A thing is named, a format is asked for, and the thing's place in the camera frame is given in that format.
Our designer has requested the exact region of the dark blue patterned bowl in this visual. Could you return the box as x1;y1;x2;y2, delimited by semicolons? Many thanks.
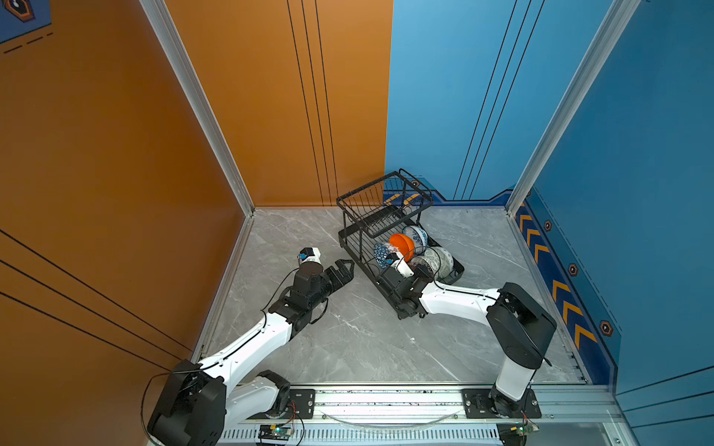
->
373;242;394;268

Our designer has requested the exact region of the orange plastic bowl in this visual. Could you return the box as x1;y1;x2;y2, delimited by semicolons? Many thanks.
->
389;232;416;262

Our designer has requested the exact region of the pale green patterned bowl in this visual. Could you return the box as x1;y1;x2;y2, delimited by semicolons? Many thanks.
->
424;246;455;279

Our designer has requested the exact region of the black wire dish rack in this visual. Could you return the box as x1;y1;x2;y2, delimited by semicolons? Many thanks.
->
337;169;464;320

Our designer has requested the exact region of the blue floral white bowl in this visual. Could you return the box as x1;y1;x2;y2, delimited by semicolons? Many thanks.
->
402;225;429;255

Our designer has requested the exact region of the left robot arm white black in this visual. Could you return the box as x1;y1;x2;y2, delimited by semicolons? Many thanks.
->
141;248;355;445

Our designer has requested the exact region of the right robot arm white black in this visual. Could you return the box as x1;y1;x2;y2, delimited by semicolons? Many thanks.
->
377;267;557;418

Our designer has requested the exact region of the green circuit board left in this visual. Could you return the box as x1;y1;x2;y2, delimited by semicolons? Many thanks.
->
258;425;295;445

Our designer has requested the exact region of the circuit board right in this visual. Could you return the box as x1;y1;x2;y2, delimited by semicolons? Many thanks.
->
496;424;540;446

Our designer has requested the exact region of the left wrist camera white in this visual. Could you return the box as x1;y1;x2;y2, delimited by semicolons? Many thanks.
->
297;247;322;265

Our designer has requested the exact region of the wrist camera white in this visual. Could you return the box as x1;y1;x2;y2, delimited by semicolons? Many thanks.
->
297;247;322;265
390;258;414;278

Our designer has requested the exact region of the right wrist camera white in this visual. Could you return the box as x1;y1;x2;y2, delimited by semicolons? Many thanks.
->
390;258;414;278

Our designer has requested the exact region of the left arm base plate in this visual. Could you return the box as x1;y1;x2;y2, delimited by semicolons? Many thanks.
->
248;388;316;421

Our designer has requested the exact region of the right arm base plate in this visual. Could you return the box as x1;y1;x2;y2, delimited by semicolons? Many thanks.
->
461;388;542;419

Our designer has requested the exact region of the aluminium front rail frame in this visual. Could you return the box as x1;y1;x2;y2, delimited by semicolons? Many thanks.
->
215;383;638;445

